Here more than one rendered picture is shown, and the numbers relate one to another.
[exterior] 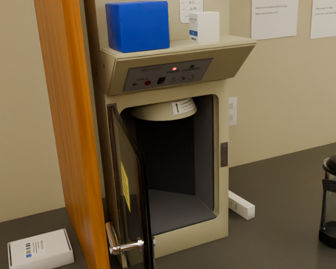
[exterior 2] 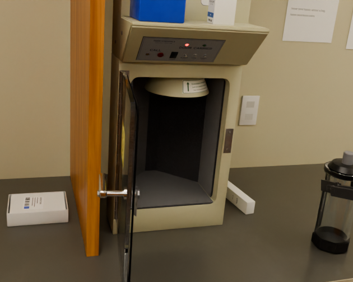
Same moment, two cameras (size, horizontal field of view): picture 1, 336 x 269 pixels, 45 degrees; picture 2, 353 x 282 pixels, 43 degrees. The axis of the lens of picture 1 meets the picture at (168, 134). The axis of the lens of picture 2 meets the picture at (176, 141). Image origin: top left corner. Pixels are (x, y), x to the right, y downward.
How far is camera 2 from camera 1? 0.20 m
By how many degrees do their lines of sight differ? 4
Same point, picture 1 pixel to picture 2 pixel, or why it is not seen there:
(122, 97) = (135, 66)
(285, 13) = (322, 18)
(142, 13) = not seen: outside the picture
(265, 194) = (271, 196)
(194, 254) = (185, 234)
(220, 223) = (216, 210)
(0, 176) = (13, 134)
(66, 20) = not seen: outside the picture
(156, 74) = (169, 47)
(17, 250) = (17, 201)
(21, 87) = (45, 51)
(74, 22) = not seen: outside the picture
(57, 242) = (56, 201)
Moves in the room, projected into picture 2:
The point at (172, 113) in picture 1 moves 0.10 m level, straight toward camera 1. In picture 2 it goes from (182, 90) to (178, 100)
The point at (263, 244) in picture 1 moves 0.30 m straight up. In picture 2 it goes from (254, 236) to (270, 135)
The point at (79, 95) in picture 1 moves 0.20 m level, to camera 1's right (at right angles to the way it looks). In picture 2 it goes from (93, 53) to (188, 62)
